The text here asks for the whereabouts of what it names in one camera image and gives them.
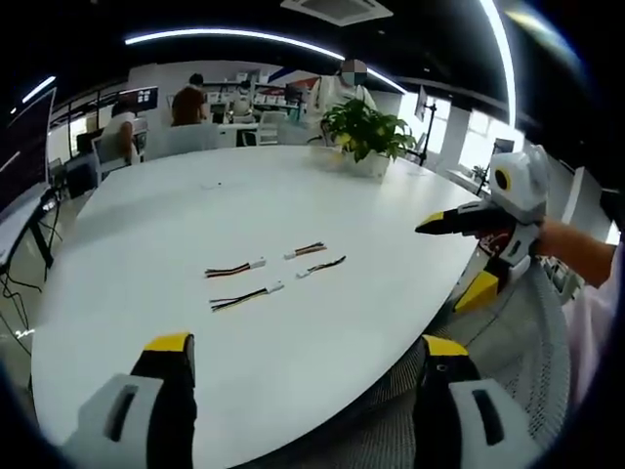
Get long ceiling light strip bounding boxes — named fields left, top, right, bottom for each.
left=123, top=27, right=346, bottom=63
left=478, top=0, right=520, bottom=128

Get green potted plant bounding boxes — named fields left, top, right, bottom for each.
left=319, top=97, right=417, bottom=183

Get JST connector with coloured wires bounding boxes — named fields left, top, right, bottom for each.
left=294, top=254, right=349, bottom=281
left=283, top=240, right=328, bottom=261
left=204, top=256, right=270, bottom=280
left=209, top=279, right=286, bottom=315

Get ceiling air conditioner vent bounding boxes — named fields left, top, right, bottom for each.
left=279, top=0, right=395, bottom=21

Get monitor on black stand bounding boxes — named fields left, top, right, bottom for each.
left=408, top=84, right=438, bottom=165

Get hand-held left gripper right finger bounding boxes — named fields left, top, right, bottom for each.
left=412, top=334, right=544, bottom=469

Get black floor cables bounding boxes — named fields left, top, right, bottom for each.
left=0, top=266, right=38, bottom=346

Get person's light clothing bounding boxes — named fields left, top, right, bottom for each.
left=561, top=241, right=625, bottom=421

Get white office chair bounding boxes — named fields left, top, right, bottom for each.
left=255, top=110, right=288, bottom=147

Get grey mesh office chair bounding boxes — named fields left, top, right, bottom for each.
left=341, top=263, right=573, bottom=469

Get white side desk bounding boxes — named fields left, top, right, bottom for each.
left=0, top=188, right=63, bottom=284

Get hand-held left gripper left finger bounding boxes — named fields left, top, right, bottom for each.
left=61, top=332, right=199, bottom=469

